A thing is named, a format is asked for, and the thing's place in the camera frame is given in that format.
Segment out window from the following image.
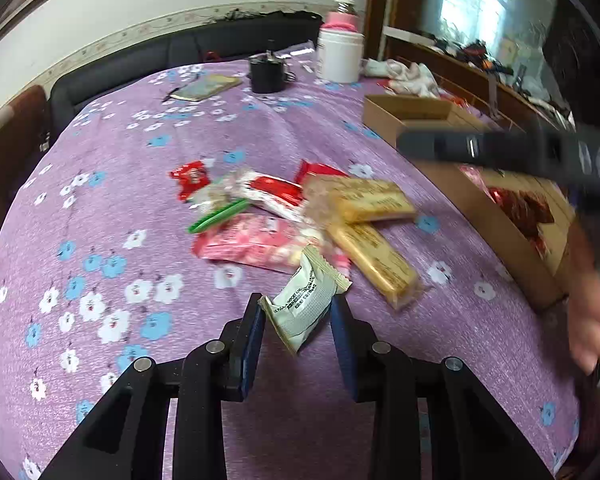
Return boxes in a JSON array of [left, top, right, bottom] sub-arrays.
[[440, 0, 511, 46]]

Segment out brown armchair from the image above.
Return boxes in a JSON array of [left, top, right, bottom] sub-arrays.
[[0, 85, 51, 241]]

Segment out small red snack packet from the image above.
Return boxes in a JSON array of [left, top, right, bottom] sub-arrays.
[[169, 159, 216, 201]]

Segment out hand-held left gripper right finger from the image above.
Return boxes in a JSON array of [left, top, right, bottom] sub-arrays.
[[330, 294, 553, 480]]

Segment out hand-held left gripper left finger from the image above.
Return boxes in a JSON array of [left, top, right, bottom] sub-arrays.
[[40, 292, 267, 480]]

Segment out brown cardboard box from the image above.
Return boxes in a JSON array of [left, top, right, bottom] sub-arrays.
[[362, 94, 581, 311]]

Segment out white red snack packet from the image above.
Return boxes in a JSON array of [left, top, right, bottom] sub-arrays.
[[227, 169, 311, 223]]

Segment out yellow cake packet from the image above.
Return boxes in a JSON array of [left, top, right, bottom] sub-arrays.
[[305, 175, 418, 226], [327, 222, 426, 311]]

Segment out black leather sofa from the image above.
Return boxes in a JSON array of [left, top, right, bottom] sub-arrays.
[[49, 10, 326, 136]]

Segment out green-sealed clear snack packet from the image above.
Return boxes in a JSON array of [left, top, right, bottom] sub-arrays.
[[188, 175, 251, 234]]

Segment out dark red foil packet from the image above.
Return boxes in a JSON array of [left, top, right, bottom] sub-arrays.
[[487, 187, 556, 241]]

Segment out pink bottle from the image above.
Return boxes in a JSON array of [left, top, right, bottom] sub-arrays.
[[324, 0, 361, 33]]

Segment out pink marshmallow packet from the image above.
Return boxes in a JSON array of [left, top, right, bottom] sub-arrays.
[[192, 214, 351, 278]]

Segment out person's right hand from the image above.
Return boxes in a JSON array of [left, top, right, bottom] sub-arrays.
[[565, 217, 600, 376]]

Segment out dark cluttered gadgets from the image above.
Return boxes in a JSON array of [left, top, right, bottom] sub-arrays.
[[455, 37, 511, 76]]

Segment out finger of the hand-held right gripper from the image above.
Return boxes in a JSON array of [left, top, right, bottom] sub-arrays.
[[396, 125, 536, 173]]

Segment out wooden door frame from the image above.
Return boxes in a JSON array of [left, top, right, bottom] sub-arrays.
[[365, 0, 431, 61]]

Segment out black cup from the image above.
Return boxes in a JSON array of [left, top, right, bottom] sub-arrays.
[[248, 40, 297, 94]]

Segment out worn notebook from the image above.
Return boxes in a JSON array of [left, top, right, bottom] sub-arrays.
[[172, 74, 243, 102]]

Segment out grey white snack packet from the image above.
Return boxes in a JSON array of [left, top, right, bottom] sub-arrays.
[[258, 245, 353, 356]]

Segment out wooden sideboard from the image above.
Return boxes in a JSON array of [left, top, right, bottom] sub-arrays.
[[382, 25, 581, 131]]

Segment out white plastic jar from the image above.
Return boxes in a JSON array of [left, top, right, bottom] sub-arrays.
[[316, 29, 366, 84]]

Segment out crumpled white cloth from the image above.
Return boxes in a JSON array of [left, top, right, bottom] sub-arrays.
[[362, 57, 443, 98]]

